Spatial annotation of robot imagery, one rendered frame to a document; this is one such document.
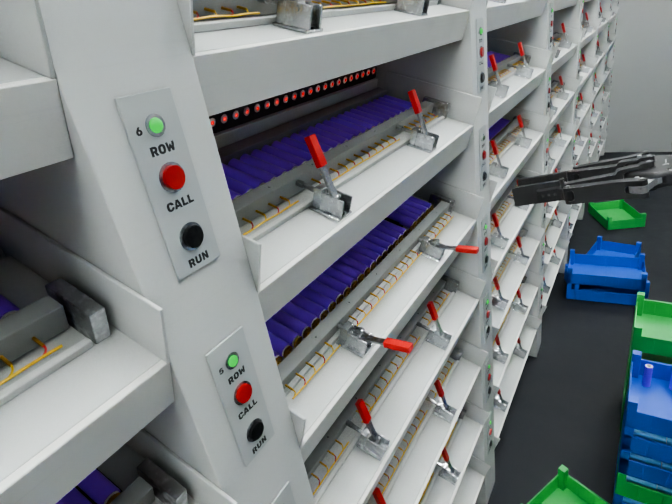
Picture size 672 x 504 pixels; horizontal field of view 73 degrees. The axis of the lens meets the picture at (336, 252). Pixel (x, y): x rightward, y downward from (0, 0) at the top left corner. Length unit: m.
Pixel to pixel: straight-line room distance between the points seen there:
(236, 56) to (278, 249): 0.18
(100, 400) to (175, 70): 0.22
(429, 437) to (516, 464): 0.68
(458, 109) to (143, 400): 0.72
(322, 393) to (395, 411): 0.25
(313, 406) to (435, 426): 0.50
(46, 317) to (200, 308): 0.10
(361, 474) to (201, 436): 0.36
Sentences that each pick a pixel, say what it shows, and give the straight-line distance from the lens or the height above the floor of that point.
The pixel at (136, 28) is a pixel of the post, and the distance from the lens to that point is 0.32.
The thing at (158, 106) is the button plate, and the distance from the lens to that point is 0.32.
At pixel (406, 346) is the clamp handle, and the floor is 0.92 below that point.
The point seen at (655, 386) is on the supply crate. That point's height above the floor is 0.32.
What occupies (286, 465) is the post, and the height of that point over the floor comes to 0.89.
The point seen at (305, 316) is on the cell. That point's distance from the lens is 0.60.
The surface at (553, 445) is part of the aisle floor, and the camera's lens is 1.69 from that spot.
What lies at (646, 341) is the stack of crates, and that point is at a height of 0.36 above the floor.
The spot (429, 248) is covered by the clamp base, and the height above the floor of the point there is 0.91.
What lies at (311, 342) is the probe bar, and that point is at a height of 0.93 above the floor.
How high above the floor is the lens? 1.26
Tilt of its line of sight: 25 degrees down
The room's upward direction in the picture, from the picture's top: 10 degrees counter-clockwise
